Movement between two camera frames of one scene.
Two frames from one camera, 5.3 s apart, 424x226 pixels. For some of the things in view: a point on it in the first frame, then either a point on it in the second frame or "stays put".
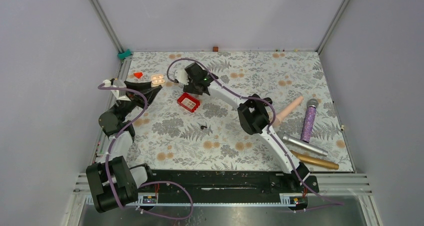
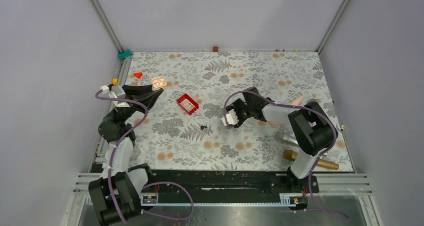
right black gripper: [189, 88] → [237, 104]
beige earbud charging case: [157, 80] stays put
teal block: [123, 55] stays put
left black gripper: [145, 88] stays put
